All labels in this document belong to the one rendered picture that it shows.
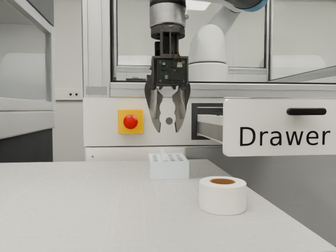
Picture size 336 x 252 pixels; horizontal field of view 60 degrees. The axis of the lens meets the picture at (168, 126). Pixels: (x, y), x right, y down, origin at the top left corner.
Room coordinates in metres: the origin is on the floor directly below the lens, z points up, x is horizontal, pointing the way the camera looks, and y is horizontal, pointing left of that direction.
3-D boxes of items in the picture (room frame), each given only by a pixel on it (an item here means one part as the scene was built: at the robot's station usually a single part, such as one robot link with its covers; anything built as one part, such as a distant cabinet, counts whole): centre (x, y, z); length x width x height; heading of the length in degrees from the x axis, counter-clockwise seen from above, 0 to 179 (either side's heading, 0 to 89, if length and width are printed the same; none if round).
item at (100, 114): (1.38, -0.21, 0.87); 1.02 x 0.95 x 0.14; 96
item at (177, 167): (0.68, 0.00, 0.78); 0.12 x 0.08 x 0.04; 5
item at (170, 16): (0.61, 0.00, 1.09); 0.08 x 0.08 x 0.05
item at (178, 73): (0.61, 0.00, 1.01); 0.09 x 0.08 x 0.12; 5
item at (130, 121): (0.81, 0.10, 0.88); 0.04 x 0.03 x 0.04; 96
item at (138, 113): (0.85, 0.11, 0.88); 0.07 x 0.05 x 0.07; 96
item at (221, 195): (0.43, -0.08, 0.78); 0.07 x 0.07 x 0.04
